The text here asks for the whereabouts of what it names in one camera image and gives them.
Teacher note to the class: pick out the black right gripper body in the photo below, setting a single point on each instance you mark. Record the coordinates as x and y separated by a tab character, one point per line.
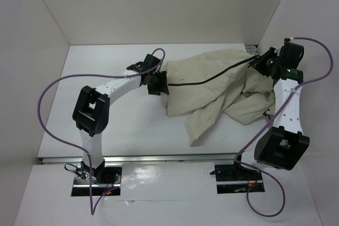
265	65

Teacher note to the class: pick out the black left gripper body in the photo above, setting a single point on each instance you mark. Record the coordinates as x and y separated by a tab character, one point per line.
157	82

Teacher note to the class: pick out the cream jacket with black zipper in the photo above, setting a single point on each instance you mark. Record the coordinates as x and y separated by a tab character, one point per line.
215	82

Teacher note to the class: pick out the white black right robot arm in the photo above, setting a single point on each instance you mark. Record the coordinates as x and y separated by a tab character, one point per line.
284	143

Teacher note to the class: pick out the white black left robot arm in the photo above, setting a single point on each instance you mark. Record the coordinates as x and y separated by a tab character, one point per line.
91	112

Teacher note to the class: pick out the aluminium rail front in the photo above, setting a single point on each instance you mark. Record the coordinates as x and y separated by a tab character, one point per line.
170	158

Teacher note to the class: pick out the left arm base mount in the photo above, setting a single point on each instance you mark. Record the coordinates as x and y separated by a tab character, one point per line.
107	182

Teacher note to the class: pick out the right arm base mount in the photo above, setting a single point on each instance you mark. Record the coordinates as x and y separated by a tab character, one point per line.
232	178

